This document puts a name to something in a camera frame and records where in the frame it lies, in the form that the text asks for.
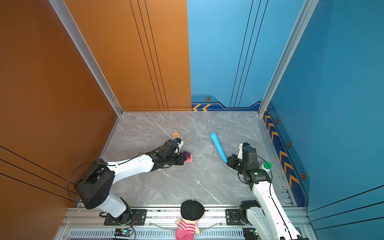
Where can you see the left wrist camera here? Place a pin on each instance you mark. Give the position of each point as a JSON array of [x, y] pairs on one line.
[[180, 143]]

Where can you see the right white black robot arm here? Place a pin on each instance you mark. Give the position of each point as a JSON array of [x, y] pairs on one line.
[[265, 213]]

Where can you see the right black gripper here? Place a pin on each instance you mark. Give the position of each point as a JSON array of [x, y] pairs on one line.
[[231, 162]]

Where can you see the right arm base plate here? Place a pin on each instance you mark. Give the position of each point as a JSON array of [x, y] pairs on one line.
[[233, 217]]

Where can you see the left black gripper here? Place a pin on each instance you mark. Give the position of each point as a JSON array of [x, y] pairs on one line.
[[182, 160]]

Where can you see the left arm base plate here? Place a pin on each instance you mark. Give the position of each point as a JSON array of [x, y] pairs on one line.
[[135, 217]]

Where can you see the orange tape roll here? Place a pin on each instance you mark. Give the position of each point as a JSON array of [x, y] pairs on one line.
[[176, 135]]

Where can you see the left green circuit board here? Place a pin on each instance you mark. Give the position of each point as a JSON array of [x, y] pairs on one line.
[[125, 234]]

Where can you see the doll with black hat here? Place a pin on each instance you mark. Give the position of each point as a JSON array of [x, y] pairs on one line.
[[187, 226]]

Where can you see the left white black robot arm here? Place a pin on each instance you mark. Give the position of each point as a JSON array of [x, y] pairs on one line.
[[94, 185]]

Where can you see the white bottle green cap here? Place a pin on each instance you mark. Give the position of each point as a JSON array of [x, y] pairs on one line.
[[266, 166]]

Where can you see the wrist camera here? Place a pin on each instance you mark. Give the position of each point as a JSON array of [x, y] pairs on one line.
[[180, 143], [241, 146]]

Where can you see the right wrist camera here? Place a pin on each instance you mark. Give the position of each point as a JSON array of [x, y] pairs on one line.
[[241, 146]]

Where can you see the blue toy microphone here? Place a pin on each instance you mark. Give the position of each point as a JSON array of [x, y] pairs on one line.
[[214, 138]]

